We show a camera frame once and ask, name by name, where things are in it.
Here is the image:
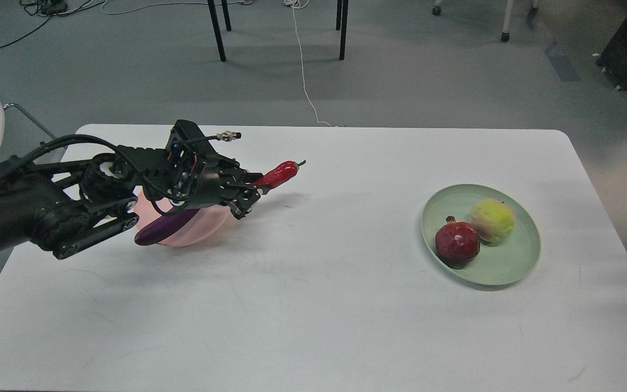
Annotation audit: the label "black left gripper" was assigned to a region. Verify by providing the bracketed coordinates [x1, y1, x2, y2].
[185, 154, 272, 220]

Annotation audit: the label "red chili pepper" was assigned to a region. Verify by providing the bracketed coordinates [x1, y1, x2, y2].
[252, 160, 306, 189]

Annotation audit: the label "purple eggplant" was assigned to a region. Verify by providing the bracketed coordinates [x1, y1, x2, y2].
[134, 208, 201, 246]

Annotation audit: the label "red pomegranate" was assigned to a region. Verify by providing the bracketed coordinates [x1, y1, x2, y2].
[435, 216, 481, 265]

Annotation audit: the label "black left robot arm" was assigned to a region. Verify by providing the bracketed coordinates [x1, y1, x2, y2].
[0, 120, 273, 260]

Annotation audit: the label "pink plate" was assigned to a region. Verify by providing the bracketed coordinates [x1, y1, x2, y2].
[133, 191, 233, 247]

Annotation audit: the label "black table leg left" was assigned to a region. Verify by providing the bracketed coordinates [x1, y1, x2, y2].
[207, 0, 232, 63]

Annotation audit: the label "black table leg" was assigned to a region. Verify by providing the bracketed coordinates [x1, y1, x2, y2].
[207, 0, 232, 63]
[335, 0, 349, 60]

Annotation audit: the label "black table leg right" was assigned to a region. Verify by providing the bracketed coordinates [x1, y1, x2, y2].
[335, 0, 349, 60]

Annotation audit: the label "green plate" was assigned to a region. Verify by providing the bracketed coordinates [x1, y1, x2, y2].
[420, 183, 542, 287]

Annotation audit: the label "white caster chair base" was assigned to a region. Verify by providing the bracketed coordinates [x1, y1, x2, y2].
[431, 0, 541, 42]

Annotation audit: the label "white floor cable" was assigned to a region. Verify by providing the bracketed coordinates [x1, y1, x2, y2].
[284, 0, 338, 127]

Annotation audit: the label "black floor cables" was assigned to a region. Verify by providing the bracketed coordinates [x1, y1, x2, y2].
[0, 0, 107, 59]

